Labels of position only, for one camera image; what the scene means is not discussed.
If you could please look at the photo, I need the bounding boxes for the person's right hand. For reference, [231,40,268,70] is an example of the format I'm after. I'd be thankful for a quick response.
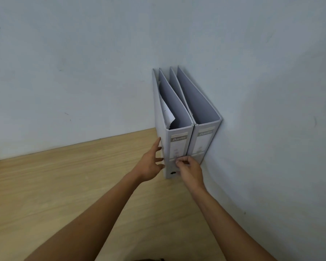
[175,156,207,193]

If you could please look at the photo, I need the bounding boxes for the person's left hand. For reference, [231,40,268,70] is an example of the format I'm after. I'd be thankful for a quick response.
[134,137,166,183]

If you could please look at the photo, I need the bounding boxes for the grey lever arch binder with papers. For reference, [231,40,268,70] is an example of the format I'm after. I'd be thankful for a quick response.
[152,68,195,180]

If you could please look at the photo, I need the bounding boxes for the person's right forearm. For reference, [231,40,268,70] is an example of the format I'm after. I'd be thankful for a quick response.
[184,185,278,261]

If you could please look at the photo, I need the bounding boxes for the person's left forearm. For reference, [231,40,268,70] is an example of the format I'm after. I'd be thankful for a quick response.
[24,171,145,261]

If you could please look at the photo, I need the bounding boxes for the white paper sheets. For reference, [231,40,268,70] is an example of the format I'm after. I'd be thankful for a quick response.
[158,81,176,131]

